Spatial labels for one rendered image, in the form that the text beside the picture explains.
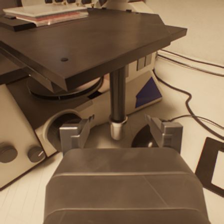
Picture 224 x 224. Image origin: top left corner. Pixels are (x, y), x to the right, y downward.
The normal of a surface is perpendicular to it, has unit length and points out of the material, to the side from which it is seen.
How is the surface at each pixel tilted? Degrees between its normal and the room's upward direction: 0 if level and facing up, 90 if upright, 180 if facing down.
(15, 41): 0
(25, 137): 90
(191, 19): 90
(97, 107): 90
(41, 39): 0
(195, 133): 0
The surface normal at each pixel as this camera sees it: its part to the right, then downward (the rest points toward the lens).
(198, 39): -0.71, 0.47
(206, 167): -0.03, -0.77
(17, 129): 0.70, 0.44
